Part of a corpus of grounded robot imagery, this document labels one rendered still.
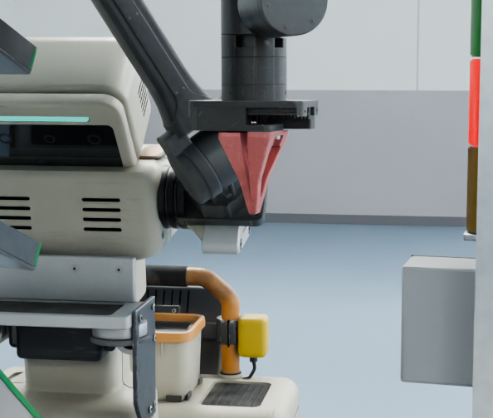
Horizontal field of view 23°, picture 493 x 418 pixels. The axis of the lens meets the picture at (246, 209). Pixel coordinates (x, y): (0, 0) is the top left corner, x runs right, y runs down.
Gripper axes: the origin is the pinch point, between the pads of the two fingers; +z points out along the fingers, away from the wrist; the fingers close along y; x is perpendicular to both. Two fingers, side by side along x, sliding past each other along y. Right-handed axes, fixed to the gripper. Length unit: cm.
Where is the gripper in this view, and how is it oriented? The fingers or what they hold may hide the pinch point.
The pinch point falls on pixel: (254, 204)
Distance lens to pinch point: 106.4
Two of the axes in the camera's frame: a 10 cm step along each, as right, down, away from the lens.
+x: 2.8, -1.0, 9.6
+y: 9.6, 0.3, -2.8
